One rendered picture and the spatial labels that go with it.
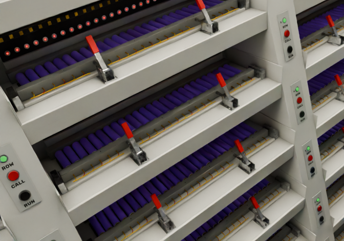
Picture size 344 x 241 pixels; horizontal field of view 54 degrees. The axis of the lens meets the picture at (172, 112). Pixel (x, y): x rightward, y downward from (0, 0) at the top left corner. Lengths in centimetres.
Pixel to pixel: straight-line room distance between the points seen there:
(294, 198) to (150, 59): 65
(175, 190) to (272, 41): 45
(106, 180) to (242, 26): 46
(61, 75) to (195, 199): 44
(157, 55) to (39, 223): 40
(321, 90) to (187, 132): 56
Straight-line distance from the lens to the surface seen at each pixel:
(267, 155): 97
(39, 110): 64
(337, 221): 132
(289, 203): 110
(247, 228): 104
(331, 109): 116
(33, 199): 66
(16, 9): 62
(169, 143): 76
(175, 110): 81
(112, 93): 66
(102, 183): 71
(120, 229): 83
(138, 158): 71
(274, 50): 90
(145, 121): 80
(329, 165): 123
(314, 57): 105
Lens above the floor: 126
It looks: 21 degrees down
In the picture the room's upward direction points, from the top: 19 degrees counter-clockwise
